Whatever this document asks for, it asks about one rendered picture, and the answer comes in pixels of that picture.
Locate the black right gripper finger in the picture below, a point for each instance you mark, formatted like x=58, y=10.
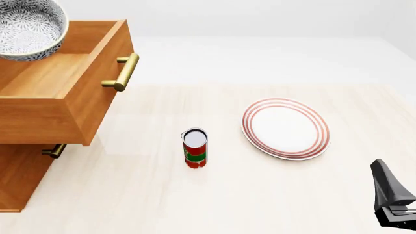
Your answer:
x=386, y=185

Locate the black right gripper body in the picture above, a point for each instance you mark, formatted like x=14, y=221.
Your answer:
x=398, y=219

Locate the open wooden drawer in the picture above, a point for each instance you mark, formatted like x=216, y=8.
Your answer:
x=61, y=97

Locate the wooden cabinet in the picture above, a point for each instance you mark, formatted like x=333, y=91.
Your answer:
x=18, y=175

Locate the patterned black and white bowl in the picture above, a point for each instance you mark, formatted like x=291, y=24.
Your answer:
x=29, y=31

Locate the white plate with red rings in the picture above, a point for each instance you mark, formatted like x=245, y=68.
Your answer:
x=283, y=129

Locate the red and green tin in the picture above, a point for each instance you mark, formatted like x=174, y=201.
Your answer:
x=195, y=151

